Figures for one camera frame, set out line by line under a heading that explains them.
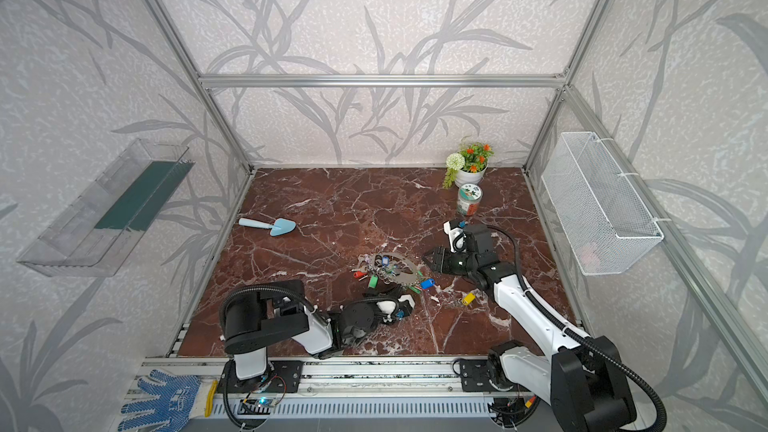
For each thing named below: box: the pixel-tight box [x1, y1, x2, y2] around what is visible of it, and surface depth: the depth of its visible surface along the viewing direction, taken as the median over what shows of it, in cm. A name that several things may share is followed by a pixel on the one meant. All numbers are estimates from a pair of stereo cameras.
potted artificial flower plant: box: [442, 142, 494, 189], surface depth 107 cm
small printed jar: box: [457, 183, 483, 216], surface depth 104 cm
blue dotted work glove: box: [118, 370, 210, 432], surface depth 71 cm
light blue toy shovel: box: [238, 218, 297, 236], surface depth 105 cm
